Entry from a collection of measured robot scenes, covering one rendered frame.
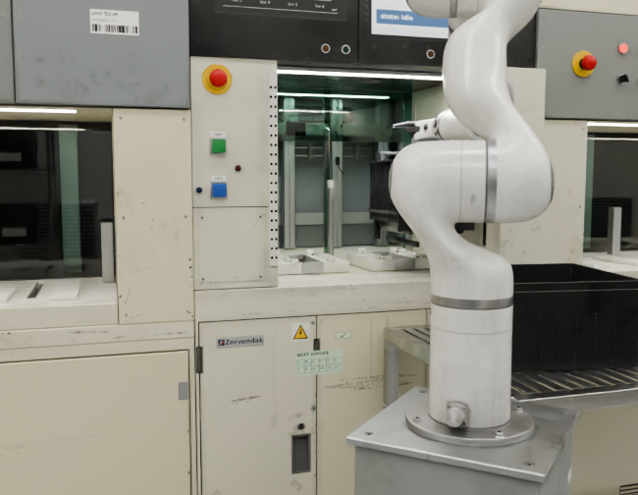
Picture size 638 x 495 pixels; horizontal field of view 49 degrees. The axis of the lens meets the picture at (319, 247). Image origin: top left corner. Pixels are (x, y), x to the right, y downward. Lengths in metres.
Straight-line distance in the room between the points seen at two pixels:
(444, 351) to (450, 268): 0.12
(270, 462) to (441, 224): 0.95
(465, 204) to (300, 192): 1.64
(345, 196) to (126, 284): 1.23
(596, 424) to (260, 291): 1.05
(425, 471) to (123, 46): 1.08
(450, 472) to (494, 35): 0.66
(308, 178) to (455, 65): 1.54
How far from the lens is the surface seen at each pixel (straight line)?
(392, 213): 1.79
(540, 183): 1.02
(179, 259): 1.64
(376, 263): 1.96
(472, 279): 1.01
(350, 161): 2.67
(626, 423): 2.25
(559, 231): 2.00
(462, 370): 1.04
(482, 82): 1.11
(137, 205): 1.62
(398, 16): 1.80
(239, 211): 1.66
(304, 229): 2.62
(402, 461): 1.03
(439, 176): 1.00
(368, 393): 1.81
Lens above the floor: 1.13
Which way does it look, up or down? 6 degrees down
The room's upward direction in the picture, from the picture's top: straight up
